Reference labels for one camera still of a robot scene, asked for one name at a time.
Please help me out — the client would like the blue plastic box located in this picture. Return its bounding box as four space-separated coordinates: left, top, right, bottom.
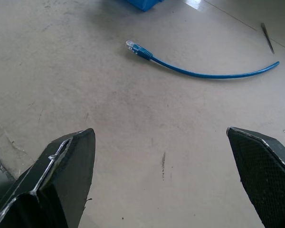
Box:
126 0 165 12

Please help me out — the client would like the blue Ethernet cable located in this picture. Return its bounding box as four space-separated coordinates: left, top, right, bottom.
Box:
125 39 280 80

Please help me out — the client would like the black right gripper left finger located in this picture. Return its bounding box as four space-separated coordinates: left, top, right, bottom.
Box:
0 128 96 228

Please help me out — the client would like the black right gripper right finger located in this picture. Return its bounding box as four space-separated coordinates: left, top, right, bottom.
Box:
226 126 285 228

